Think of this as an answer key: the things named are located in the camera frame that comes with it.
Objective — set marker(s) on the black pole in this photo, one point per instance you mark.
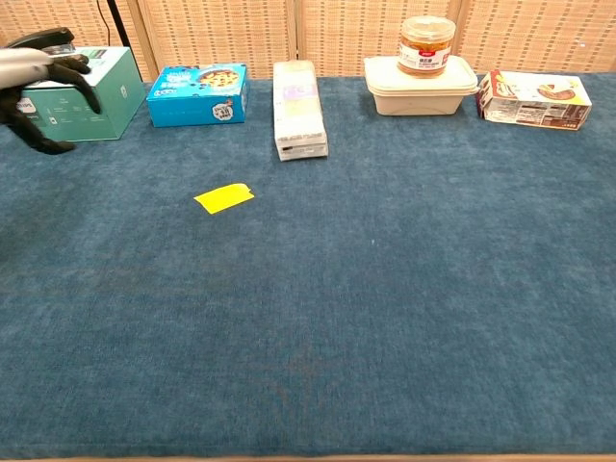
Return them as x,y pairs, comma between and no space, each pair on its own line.
117,19

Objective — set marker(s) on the yellow plastic piece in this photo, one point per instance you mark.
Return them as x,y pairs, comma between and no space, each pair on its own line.
223,197

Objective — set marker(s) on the bamboo folding screen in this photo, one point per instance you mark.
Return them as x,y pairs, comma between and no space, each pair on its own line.
337,33

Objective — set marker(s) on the white brown cake box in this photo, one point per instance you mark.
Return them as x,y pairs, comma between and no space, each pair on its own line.
534,101

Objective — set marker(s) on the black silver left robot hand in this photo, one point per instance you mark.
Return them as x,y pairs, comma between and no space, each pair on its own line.
19,67

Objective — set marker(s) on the teal Philips cardboard box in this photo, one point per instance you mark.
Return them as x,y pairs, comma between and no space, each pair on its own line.
103,103

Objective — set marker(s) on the blue cookie box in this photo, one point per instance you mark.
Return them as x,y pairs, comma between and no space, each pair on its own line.
197,96

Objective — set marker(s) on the long white wrapped box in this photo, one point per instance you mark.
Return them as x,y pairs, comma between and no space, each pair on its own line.
298,110

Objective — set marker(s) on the clear jar with orange contents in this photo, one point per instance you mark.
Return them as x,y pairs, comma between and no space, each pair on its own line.
426,48

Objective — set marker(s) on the blue tablecloth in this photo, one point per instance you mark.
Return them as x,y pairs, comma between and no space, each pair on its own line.
337,289

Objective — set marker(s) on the beige lidded plastic container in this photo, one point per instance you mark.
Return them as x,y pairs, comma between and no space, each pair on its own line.
418,96

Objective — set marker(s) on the black stapler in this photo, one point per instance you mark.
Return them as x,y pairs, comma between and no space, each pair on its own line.
45,37

